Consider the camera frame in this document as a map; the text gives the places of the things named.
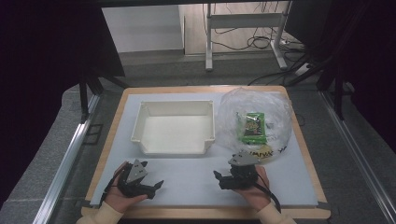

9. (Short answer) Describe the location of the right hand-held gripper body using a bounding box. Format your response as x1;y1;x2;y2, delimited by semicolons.
219;150;262;191

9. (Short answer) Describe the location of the person's right hand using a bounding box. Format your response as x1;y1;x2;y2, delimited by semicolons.
233;164;272;213

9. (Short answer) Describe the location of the person's left hand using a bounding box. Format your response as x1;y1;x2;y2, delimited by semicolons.
104;161;149;215

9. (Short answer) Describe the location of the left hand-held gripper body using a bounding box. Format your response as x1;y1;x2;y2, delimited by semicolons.
117;159;156;201

